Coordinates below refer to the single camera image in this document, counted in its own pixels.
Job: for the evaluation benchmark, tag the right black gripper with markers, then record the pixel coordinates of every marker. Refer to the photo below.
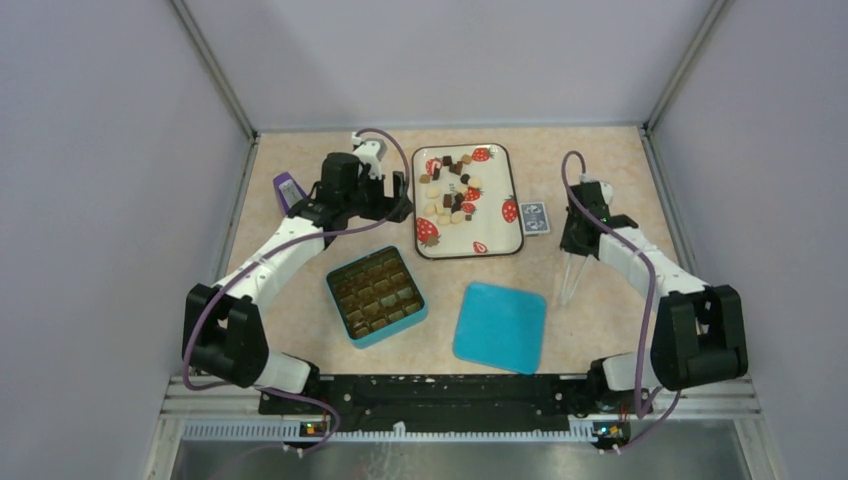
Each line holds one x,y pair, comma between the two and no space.
565,242

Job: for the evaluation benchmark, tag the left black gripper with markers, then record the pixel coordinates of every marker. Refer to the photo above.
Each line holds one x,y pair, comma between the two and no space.
377,182

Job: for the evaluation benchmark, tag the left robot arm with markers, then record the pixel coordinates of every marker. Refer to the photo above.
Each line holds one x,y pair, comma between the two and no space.
223,330

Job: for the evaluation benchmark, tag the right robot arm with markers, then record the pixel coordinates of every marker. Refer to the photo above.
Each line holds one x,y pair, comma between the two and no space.
698,329

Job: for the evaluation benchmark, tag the teal chocolate box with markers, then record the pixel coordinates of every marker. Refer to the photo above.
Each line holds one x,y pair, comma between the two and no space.
376,297

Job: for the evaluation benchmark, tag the blue playing card deck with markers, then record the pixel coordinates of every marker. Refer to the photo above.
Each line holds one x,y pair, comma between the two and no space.
534,218

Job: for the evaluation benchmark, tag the purple metronome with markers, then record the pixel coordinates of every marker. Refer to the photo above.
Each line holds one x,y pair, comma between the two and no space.
288,192

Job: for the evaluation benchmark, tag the strawberry pattern white tray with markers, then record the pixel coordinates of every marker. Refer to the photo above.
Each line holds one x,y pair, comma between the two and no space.
492,224

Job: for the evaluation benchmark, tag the teal box lid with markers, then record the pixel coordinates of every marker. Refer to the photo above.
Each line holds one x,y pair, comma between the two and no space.
501,327

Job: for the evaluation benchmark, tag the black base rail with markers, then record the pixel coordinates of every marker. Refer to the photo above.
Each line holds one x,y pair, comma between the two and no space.
470,403

